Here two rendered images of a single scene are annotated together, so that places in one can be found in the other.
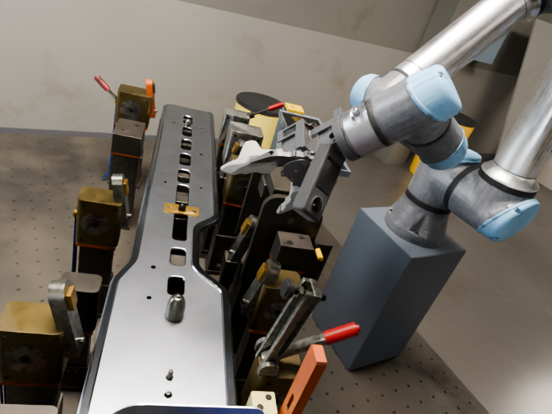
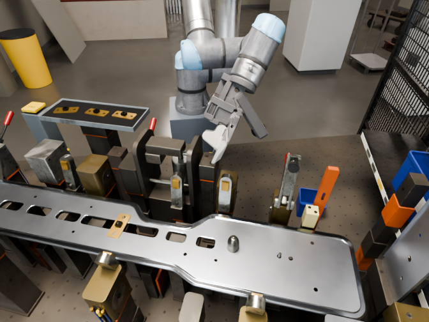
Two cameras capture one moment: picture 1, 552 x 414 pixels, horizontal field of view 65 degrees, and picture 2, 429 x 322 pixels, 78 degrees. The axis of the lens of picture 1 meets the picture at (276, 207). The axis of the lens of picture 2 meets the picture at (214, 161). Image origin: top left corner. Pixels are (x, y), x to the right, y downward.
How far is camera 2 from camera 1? 62 cm
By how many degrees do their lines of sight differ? 49
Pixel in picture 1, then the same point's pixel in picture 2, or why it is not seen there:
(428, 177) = (194, 75)
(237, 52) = not seen: outside the picture
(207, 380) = (280, 237)
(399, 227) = (197, 110)
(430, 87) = (279, 28)
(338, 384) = not seen: hidden behind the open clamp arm
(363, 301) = not seen: hidden behind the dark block
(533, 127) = (232, 16)
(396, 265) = (212, 126)
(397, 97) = (267, 44)
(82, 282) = (191, 306)
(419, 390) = (233, 161)
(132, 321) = (237, 272)
